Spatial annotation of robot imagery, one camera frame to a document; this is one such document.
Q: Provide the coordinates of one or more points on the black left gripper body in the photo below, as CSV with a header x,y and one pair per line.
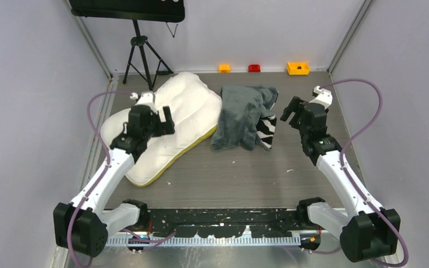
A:
x,y
155,128

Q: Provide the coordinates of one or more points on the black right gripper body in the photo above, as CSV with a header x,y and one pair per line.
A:
x,y
296,121

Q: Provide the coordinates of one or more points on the white and yellow pillow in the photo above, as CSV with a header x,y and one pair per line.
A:
x,y
195,110

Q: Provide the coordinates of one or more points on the grey plush pillowcase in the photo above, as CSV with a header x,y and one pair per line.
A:
x,y
242,107

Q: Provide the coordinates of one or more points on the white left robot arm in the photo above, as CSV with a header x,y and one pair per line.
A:
x,y
83,225

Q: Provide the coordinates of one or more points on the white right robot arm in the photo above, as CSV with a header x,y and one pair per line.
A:
x,y
367,230

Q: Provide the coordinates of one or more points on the yellow small bin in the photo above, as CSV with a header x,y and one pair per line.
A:
x,y
298,68

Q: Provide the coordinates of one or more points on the red small block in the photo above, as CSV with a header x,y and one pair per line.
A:
x,y
254,68

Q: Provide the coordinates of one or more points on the orange small block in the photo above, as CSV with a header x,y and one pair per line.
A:
x,y
224,68

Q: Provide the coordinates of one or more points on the black tripod stand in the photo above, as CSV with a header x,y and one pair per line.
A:
x,y
140,42

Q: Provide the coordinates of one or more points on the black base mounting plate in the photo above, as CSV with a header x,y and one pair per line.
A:
x,y
224,223

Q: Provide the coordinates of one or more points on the black panel on tripod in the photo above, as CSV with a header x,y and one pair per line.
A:
x,y
161,11

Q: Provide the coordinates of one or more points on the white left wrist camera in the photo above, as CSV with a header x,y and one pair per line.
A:
x,y
145,99

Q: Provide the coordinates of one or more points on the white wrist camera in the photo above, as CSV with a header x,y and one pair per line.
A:
x,y
145,99
322,96

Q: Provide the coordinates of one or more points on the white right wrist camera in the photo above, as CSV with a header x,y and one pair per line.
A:
x,y
322,96

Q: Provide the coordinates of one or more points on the aluminium left side rail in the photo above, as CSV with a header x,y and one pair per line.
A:
x,y
100,109

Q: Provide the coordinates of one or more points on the aluminium rail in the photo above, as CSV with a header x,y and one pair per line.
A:
x,y
139,240
100,109

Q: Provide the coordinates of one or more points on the aluminium front rail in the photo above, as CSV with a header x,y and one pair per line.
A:
x,y
139,240

